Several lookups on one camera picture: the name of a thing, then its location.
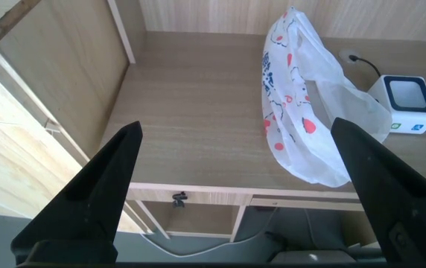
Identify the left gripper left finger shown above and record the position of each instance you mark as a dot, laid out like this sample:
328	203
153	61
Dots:
97	193

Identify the white barcode scanner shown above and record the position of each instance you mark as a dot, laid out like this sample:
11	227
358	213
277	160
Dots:
408	102

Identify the small black clip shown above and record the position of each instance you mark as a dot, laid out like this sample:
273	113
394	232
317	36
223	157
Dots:
179	199

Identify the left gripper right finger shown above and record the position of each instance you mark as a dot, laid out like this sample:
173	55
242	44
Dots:
380	178

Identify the white printed plastic shopping bag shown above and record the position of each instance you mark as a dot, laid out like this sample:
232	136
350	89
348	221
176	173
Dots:
295	108

